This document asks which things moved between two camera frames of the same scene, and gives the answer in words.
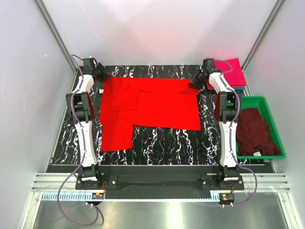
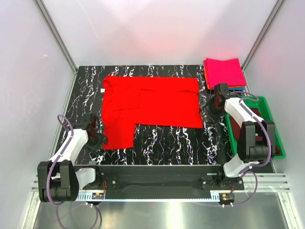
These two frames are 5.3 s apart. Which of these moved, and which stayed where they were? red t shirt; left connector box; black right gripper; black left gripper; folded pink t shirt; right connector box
Moved: black left gripper; black right gripper
Stayed: folded pink t shirt; right connector box; red t shirt; left connector box
